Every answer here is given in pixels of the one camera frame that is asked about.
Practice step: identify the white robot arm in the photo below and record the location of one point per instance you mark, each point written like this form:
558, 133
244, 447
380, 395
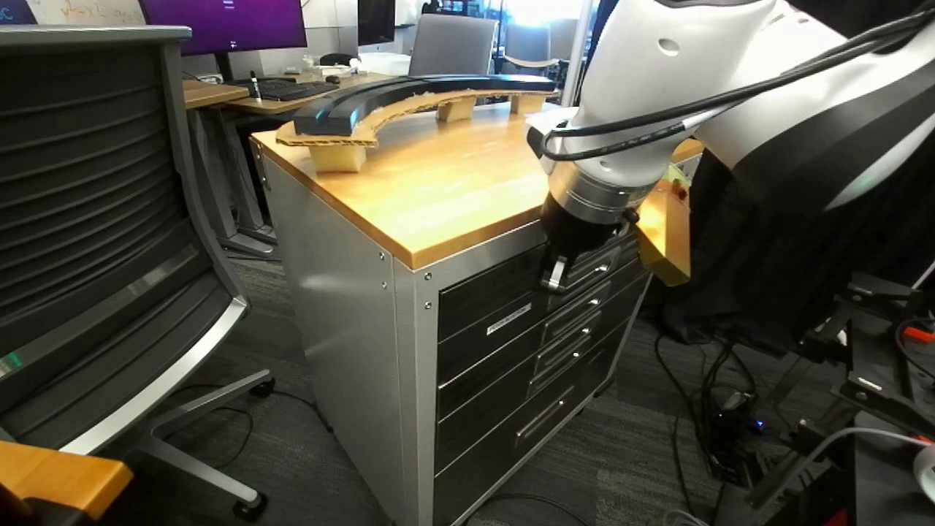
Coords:
800, 114

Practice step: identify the grey metal tool drawer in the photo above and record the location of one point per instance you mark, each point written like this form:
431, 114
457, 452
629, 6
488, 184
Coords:
516, 278

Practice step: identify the grey mesh office chair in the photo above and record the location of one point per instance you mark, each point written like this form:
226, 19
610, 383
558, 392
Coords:
112, 287

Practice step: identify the black curved track on wood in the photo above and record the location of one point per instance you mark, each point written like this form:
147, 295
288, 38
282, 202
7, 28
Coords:
345, 127

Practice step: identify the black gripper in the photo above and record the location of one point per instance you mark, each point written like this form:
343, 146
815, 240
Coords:
567, 237

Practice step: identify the wooden top tool cabinet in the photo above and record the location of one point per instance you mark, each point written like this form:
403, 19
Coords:
434, 352

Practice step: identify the purple screen monitor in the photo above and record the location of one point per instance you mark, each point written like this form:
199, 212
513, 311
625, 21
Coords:
232, 25

